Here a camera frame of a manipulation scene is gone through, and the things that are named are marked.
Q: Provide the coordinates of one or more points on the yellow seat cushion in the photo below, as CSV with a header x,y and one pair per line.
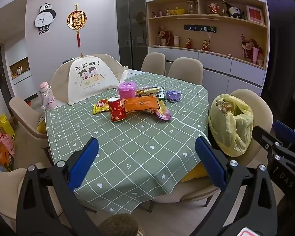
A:
x,y
41,126
195,173

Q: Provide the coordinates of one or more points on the yellow plastic bag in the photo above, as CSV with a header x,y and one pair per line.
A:
x,y
226,127

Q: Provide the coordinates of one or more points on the black power strip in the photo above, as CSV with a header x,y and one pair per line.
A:
x,y
199,28

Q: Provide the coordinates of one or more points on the red paper cup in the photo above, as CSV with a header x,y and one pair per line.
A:
x,y
116,110

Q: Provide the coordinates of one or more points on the green checked tablecloth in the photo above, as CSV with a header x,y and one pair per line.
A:
x,y
137,152

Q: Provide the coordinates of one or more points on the panda plush toy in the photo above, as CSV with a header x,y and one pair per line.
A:
x,y
234,12

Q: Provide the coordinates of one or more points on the green white drink carton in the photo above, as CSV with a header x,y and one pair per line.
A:
x,y
163,95

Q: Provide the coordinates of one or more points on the pink water bottle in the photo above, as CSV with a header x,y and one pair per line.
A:
x,y
48,98

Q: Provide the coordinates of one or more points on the orange shopping bag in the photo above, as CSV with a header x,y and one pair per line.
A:
x,y
2,157

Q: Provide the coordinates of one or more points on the brown knitted cloth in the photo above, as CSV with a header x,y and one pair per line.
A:
x,y
118,225

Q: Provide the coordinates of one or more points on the dark glass cabinet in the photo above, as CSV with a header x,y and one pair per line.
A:
x,y
131,29

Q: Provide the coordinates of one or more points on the red lucky figurine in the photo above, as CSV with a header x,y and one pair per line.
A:
x,y
212,7

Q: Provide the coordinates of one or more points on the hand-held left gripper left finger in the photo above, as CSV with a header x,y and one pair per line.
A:
x,y
84,162

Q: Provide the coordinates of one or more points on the red seated figurine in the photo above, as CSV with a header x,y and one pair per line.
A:
x,y
188,43
205,45

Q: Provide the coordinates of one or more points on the dark door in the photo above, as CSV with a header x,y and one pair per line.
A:
x,y
1,73

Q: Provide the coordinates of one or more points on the large red doll decoration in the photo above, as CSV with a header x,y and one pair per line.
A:
x,y
250,45

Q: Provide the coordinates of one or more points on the white cup red band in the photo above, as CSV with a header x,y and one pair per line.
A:
x,y
176,40

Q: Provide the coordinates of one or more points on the glass jar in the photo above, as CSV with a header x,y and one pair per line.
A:
x,y
190,7

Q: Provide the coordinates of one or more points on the wooden wall shelf unit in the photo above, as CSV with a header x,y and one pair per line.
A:
x,y
226,36

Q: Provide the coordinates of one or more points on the yellow shopping bag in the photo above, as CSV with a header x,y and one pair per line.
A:
x,y
5,124

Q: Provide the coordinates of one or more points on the yellow snack packet red logo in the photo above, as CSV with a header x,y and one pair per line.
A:
x,y
99,105

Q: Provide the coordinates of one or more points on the orange snack packet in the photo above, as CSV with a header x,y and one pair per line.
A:
x,y
142,103

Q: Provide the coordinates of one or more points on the beige dining chair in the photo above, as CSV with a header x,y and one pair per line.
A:
x,y
153,62
185,70
5,191
260,103
24,120

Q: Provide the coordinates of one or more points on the red gold wall ornament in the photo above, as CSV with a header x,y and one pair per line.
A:
x,y
76,21

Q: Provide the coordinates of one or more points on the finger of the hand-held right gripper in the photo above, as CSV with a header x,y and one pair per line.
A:
x,y
263,135
285,132

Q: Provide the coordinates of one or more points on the cream printed food cover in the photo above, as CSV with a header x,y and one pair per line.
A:
x,y
88,78

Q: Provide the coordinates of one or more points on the panda wall clock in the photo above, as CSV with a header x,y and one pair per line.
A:
x,y
45,17

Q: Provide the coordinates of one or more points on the purple plastic toy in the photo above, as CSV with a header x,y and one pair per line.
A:
x,y
174,95

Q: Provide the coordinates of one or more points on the pink colourful snack packet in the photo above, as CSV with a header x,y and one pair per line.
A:
x,y
163,111

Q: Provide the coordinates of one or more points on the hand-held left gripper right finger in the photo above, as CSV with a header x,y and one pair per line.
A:
x,y
211,162

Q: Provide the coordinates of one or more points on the lit wall niche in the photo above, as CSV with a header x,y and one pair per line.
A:
x,y
19,68

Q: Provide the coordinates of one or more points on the white lower cabinets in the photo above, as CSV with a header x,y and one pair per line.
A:
x,y
216,66

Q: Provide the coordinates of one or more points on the pink plastic container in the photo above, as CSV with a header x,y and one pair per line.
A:
x,y
127,89

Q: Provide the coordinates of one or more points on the framed red picture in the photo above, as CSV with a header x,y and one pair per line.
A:
x,y
255,14

